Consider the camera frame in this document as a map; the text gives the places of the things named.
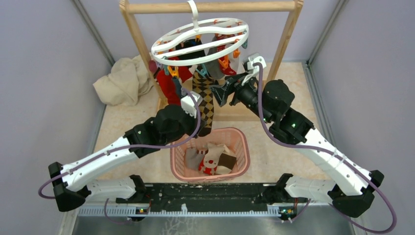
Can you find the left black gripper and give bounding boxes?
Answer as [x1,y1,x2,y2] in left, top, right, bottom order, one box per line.
[162,106,207,145]

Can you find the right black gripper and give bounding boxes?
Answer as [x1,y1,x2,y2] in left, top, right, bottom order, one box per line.
[208,71,273,124]

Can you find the brown yellow argyle sock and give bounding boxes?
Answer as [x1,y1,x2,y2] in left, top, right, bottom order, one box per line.
[192,71,215,137]

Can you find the wooden hanger rack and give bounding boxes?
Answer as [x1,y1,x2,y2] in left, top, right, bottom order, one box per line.
[119,0,303,122]

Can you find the red patterned sock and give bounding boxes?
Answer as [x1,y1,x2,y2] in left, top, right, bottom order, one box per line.
[218,48,241,75]

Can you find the grey sock with striped cuff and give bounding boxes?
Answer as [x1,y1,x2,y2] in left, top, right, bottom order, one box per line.
[184,148,208,170]

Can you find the pink plastic laundry basket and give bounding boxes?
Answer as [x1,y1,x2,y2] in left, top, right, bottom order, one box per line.
[170,127,251,182]

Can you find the beige brown sock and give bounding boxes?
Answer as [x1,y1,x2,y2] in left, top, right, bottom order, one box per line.
[207,142,237,175]

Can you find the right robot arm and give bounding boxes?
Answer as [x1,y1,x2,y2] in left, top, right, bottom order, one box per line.
[210,77,384,218]

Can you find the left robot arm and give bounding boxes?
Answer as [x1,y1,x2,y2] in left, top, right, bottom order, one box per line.
[48,105,206,212]

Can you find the white round clip hanger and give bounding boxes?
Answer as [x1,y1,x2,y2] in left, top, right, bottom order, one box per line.
[151,0,249,67]

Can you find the grey black sock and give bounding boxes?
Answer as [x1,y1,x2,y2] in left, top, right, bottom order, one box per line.
[204,59,225,80]

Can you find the plain red sock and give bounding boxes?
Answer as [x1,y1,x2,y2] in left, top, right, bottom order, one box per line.
[156,65,193,105]

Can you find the beige crumpled cloth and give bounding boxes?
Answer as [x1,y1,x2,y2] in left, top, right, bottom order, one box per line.
[93,55,154,106]

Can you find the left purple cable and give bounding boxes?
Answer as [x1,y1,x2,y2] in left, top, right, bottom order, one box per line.
[38,87,202,225]

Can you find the purple cable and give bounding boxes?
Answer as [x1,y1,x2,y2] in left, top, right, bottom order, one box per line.
[254,62,398,235]
[38,87,202,225]

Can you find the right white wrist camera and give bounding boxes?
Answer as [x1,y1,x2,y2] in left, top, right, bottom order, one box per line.
[242,52,267,86]

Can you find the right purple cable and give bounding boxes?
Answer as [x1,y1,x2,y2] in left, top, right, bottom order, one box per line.
[254,62,398,235]

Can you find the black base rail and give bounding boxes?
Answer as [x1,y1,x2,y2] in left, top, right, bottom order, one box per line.
[67,182,361,218]

